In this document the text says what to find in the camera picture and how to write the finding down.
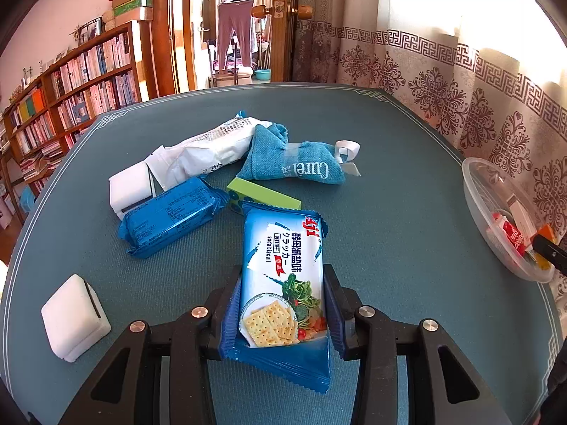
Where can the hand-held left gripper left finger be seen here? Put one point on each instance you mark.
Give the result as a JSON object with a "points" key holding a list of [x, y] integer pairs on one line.
{"points": [[217, 314]]}

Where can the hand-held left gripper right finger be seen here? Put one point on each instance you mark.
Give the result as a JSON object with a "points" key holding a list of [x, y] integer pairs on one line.
{"points": [[343, 305]]}

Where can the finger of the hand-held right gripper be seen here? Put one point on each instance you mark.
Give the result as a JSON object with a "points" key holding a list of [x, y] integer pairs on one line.
{"points": [[553, 252]]}

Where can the cracker packet with food picture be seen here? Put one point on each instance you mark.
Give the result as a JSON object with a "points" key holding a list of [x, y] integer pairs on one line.
{"points": [[283, 265]]}

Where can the clear plastic bowl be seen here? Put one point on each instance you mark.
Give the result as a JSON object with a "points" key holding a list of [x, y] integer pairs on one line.
{"points": [[478, 195]]}

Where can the plain blue biscuit packet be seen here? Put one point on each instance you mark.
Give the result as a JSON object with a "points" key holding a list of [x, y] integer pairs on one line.
{"points": [[172, 217]]}

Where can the green dotted box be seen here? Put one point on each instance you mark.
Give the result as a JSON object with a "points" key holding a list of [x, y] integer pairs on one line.
{"points": [[261, 192]]}

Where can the white box with black slit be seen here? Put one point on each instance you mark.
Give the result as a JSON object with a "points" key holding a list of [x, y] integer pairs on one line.
{"points": [[71, 318], [128, 188]]}

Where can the blue fabric pouch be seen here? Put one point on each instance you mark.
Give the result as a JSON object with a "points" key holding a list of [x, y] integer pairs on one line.
{"points": [[288, 164]]}

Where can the orange and yellow cube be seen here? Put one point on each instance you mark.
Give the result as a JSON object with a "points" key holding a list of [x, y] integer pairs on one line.
{"points": [[545, 231]]}

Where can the red and white glue tube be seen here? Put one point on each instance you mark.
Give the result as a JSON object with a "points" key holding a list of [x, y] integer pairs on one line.
{"points": [[514, 234]]}

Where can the small white carton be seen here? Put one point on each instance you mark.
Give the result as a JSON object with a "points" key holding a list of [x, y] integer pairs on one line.
{"points": [[520, 214]]}

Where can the teal table cover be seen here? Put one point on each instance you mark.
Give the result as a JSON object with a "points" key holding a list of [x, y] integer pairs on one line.
{"points": [[398, 164]]}

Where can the white plastic packet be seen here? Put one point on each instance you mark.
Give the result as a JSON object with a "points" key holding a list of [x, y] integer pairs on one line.
{"points": [[212, 150]]}

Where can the patterned curtain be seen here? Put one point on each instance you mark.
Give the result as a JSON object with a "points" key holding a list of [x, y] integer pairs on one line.
{"points": [[421, 53]]}

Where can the blue basin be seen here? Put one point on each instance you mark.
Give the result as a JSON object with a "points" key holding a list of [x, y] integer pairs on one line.
{"points": [[262, 76]]}

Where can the wooden bookshelf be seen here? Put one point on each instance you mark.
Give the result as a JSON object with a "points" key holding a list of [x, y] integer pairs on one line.
{"points": [[91, 80]]}

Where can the wooden door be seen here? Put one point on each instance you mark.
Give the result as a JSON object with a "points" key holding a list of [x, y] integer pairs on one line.
{"points": [[283, 44]]}

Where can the rows of books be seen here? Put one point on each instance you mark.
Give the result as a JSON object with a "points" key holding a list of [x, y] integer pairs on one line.
{"points": [[84, 64]]}

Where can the hanging mauve pants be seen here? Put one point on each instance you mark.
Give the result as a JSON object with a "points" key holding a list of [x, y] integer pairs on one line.
{"points": [[232, 26]]}

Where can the brass door knob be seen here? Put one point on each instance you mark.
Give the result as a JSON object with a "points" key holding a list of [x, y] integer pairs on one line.
{"points": [[261, 10]]}

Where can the green gift box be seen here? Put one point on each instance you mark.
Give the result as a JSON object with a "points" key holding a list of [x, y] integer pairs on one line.
{"points": [[133, 2]]}

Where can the wooden door frame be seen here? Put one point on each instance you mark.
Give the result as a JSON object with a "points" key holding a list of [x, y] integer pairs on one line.
{"points": [[161, 31]]}

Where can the picture frame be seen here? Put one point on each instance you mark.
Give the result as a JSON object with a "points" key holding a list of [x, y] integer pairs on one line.
{"points": [[91, 31]]}

